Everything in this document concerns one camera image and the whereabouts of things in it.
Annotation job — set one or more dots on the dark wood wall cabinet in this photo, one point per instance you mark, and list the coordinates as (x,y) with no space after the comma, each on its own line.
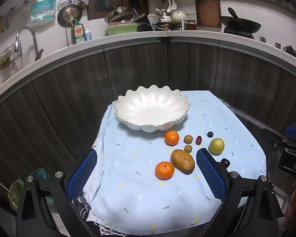
(98,0)

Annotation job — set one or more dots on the brown longan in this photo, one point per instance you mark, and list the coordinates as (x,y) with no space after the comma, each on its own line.
(188,148)
(188,139)

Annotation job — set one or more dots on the dark wood base cabinet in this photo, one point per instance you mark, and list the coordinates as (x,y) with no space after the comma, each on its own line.
(138,66)

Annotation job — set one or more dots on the grey metal bar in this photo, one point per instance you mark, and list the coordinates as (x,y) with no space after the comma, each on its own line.
(251,122)

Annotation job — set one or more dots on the stainless steel pot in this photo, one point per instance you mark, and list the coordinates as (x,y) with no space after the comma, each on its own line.
(119,13)

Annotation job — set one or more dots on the black wok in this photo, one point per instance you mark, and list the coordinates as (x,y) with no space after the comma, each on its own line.
(241,24)

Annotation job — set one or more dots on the green basin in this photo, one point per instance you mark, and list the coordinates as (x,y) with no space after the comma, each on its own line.
(120,29)

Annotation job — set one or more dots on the hanging green-white plastic package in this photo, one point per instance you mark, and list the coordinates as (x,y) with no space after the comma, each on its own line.
(43,9)

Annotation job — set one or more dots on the white wall outlet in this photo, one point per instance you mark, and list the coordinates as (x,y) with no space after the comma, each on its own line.
(189,10)

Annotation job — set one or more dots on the small white lidded pot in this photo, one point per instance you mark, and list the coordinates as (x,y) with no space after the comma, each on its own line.
(164,17)

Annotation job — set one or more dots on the green plastic bag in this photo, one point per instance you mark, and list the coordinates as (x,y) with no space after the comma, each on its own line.
(14,195)

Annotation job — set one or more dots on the white ladle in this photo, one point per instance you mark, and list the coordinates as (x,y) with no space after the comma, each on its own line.
(174,5)
(169,8)

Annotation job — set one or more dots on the green dish soap bottle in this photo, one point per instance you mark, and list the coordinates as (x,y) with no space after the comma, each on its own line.
(78,33)

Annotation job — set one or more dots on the brown potato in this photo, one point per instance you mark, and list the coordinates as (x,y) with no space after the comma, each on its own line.
(182,161)

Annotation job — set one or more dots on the red jujube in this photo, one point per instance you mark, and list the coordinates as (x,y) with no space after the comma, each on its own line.
(225,162)
(198,140)

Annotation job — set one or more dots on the checkered cloth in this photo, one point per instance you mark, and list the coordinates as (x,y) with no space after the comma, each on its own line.
(227,104)

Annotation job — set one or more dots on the blue pump bottle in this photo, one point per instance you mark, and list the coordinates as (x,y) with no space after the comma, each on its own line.
(88,35)

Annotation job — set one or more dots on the metal steamer plate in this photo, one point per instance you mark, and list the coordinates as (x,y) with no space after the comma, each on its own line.
(74,0)

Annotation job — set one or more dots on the wooden cutting board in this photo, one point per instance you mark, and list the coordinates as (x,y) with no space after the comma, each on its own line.
(208,9)

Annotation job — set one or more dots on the white mug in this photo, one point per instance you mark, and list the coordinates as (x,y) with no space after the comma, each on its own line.
(153,21)

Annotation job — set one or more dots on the blueberry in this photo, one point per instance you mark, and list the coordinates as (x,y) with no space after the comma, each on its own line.
(210,134)

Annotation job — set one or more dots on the glass jar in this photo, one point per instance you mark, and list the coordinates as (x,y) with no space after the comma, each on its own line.
(191,26)

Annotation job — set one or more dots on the green jujube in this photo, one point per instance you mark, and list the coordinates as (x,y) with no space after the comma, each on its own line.
(217,146)

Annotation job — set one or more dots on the white scalloped bowl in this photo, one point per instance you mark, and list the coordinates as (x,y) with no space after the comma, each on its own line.
(150,108)

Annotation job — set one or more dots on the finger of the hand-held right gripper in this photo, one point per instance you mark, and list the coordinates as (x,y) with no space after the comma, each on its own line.
(271,138)
(294,132)

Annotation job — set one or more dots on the light blue patterned tablecloth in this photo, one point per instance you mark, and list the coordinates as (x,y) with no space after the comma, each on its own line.
(138,177)

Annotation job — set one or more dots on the white kitchen countertop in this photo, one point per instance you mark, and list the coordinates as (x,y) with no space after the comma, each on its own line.
(138,35)

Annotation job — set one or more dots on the mandarin orange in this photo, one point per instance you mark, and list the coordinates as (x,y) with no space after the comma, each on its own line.
(164,170)
(172,138)

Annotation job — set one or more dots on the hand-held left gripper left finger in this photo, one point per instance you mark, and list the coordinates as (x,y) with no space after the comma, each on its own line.
(81,172)

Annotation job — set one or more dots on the hanging frying pan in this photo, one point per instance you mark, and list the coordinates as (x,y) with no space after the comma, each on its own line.
(69,16)

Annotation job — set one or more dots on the white teapot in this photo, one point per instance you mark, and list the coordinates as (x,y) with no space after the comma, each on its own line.
(178,16)

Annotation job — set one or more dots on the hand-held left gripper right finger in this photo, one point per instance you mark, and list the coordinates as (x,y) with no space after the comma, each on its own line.
(209,175)

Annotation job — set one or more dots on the striped dark cloth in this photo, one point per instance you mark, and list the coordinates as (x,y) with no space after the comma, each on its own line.
(81,209)

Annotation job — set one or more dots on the steel kitchen faucet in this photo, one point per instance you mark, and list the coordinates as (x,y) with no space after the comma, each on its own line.
(33,35)

